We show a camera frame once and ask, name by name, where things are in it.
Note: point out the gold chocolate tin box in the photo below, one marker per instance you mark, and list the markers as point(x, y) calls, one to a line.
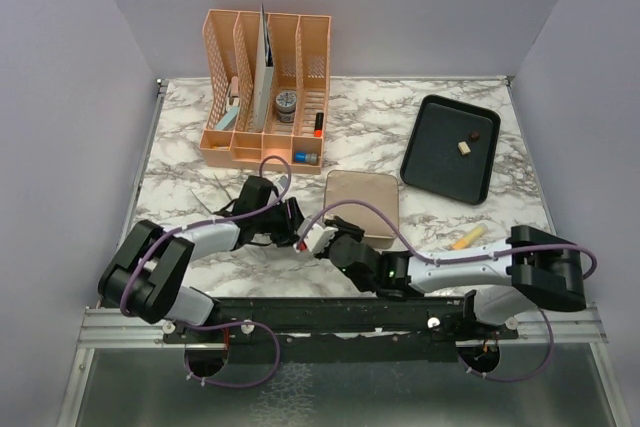
point(379, 242)

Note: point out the black plastic tray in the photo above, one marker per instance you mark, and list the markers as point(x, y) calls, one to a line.
point(432, 161)

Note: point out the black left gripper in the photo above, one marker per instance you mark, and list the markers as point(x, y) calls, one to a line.
point(291, 222)

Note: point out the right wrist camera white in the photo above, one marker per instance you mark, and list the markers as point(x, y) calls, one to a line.
point(314, 238)

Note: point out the rose gold tin lid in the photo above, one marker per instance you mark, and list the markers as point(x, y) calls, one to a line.
point(379, 190)

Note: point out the small round patterned jar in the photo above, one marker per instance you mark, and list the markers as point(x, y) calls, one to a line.
point(286, 105)

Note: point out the white upright booklet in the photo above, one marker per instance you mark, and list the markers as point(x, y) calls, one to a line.
point(264, 72)

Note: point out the peach plastic desk organizer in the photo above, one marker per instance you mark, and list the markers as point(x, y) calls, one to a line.
point(301, 55)

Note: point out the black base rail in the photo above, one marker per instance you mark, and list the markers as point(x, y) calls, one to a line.
point(348, 330)

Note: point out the black orange marker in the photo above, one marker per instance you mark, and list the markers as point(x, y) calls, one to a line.
point(319, 125)

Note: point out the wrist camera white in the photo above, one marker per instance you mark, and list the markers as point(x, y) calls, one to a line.
point(282, 184)
point(314, 238)

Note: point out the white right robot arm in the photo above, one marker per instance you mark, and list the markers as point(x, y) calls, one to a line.
point(529, 269)

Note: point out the tan stick on table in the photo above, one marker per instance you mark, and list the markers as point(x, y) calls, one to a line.
point(470, 237)

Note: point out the pink stapler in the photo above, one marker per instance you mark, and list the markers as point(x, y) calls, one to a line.
point(233, 96)

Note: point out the cream square chocolate piece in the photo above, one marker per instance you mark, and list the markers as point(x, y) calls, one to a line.
point(464, 148)

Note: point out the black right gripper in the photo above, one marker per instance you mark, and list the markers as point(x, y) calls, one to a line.
point(344, 229)

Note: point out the blue grey small bottle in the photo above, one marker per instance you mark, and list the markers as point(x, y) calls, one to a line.
point(306, 158)

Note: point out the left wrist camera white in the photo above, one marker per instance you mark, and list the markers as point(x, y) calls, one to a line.
point(282, 184)

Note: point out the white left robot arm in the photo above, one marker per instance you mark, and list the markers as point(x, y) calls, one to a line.
point(145, 277)

